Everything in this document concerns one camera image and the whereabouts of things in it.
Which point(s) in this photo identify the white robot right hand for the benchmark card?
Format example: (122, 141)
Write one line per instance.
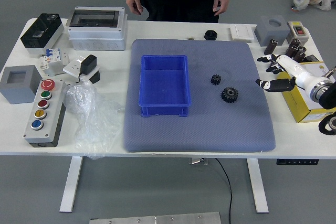
(294, 70)

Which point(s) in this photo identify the person's left hand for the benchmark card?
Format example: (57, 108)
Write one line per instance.
(221, 1)

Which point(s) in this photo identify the person's right hand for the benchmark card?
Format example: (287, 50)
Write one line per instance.
(134, 2)

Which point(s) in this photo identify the big black gear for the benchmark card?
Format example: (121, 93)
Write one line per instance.
(230, 94)

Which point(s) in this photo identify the small black gear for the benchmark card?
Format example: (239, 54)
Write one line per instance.
(216, 79)

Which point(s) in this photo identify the blue plastic box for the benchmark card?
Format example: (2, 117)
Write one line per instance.
(162, 87)

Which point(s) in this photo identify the black round nut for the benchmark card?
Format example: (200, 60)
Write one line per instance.
(211, 35)

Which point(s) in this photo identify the yellow white cardboard box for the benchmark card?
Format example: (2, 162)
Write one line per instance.
(302, 108)

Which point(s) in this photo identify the grey box round hole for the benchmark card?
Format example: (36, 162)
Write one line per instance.
(271, 33)

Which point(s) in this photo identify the grey distribution box clear lid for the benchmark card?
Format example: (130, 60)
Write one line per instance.
(97, 35)

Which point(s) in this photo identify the grey box square hole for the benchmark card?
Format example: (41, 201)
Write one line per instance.
(18, 85)

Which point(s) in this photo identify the brown cylindrical capacitor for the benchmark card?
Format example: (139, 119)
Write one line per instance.
(302, 50)
(295, 43)
(298, 57)
(270, 47)
(290, 52)

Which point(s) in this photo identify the small flat black part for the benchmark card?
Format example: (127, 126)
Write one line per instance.
(313, 58)

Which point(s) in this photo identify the black power adapter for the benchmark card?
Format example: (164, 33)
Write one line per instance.
(88, 63)

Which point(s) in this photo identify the black table control panel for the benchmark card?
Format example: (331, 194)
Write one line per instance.
(296, 161)

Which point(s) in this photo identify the white circuit breaker blue levers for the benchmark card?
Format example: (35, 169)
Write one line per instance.
(53, 54)

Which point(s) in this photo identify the grey-blue padded mat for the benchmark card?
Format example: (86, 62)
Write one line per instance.
(210, 129)

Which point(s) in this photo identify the white circuit breaker orange marks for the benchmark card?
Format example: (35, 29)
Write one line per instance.
(46, 65)

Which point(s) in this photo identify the white table leg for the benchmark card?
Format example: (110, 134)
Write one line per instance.
(71, 182)
(258, 184)

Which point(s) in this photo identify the clear plastic bag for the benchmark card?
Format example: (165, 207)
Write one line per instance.
(89, 119)

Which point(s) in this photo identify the five-button control station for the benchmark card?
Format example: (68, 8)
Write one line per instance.
(43, 119)

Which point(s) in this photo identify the grey metal plate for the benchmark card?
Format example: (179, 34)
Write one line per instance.
(157, 219)

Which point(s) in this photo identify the white wall switch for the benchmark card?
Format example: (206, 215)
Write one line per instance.
(241, 32)

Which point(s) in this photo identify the grey switch box red button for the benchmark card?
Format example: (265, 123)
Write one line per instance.
(298, 31)

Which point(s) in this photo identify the black-lidded white enclosure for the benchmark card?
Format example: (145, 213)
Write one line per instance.
(39, 32)

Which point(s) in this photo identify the metal bracket under table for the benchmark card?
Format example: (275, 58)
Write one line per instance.
(198, 161)

